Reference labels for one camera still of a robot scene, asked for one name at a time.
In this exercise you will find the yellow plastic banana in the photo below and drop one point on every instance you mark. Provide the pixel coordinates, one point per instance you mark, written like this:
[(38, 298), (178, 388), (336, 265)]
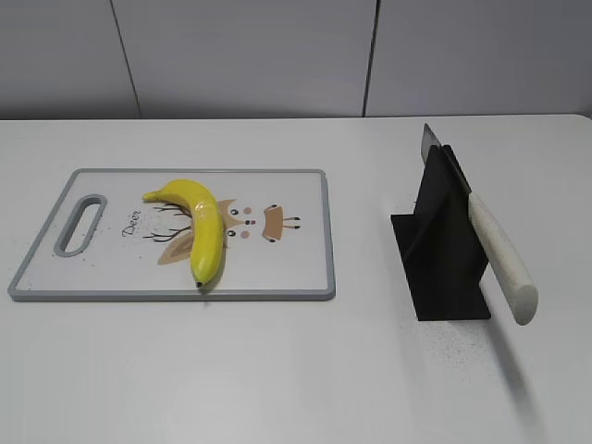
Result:
[(207, 223)]

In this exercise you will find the white-handled kitchen knife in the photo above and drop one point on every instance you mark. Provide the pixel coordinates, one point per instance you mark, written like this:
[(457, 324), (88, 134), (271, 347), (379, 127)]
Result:
[(518, 287)]

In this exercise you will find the white deer-print cutting board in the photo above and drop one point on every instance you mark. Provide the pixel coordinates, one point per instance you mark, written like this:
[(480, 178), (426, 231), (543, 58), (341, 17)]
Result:
[(103, 243)]

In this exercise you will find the black knife stand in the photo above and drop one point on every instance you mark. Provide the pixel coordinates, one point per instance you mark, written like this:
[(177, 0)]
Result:
[(442, 257)]

